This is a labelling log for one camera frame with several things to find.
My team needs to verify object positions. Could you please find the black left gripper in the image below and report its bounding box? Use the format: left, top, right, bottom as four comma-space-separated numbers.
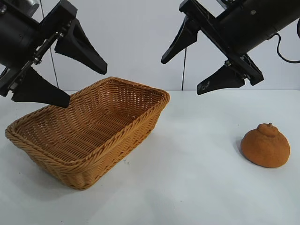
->
0, 0, 108, 109

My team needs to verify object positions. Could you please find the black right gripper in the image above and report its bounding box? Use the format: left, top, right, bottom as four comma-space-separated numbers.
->
161, 0, 278, 96

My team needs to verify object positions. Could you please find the woven tan wicker basket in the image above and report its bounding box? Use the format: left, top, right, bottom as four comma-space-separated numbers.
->
5, 76, 171, 191

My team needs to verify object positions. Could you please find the orange fruit with knobbed top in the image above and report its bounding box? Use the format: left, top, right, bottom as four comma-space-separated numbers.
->
241, 122, 291, 169

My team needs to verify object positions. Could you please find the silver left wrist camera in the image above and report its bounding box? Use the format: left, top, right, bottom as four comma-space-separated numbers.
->
22, 0, 40, 15

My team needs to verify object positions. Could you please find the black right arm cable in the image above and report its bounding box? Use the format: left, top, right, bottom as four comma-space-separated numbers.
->
268, 32, 300, 64

